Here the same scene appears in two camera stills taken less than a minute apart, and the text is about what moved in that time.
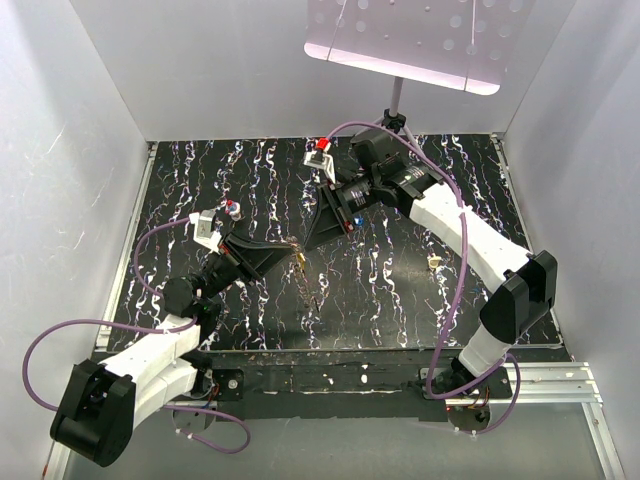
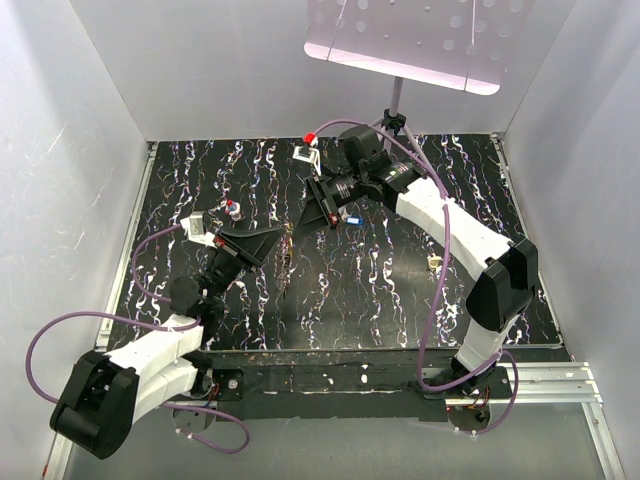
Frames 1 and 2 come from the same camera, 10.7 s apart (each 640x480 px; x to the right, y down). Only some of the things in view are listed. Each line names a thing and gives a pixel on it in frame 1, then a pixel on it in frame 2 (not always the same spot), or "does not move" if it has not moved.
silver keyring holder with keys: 304,290 to 283,266
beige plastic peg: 433,261 does not move
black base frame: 350,385 does not move
